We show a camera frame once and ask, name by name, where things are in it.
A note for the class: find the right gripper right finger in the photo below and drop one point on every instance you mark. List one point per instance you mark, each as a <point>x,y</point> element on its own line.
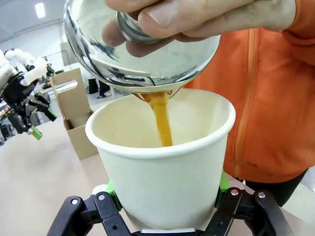
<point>248,214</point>

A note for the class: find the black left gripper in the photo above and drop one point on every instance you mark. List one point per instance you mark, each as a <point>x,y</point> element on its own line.
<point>18,96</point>

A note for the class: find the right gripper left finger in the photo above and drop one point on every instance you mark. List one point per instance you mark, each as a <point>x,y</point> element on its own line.
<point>103,216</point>

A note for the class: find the white paper cup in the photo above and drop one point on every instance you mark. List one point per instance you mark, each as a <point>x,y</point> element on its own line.
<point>160,184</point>

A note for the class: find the amber tea drink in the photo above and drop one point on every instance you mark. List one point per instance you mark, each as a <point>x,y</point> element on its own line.
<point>163,123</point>

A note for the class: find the shiny steel bowl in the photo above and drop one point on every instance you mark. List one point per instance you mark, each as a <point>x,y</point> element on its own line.
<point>172,64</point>

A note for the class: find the person's left forearm orange sleeve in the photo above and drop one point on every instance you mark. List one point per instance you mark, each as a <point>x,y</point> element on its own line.
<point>305,19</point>

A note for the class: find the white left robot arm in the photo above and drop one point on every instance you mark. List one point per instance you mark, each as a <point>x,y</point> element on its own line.
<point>5,66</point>

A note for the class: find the person's left hand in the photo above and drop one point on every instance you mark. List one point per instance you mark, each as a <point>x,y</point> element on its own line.
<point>221,14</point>

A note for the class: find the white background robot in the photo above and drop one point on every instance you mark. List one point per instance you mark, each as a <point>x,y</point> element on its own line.
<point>18,55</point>

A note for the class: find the person in orange jacket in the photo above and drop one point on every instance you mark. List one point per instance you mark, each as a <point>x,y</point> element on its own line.
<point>270,110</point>

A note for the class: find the ceiling light panel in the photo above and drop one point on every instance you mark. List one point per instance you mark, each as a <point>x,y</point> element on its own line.
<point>39,10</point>

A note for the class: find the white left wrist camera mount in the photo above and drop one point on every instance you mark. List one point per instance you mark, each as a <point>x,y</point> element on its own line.
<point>34,72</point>

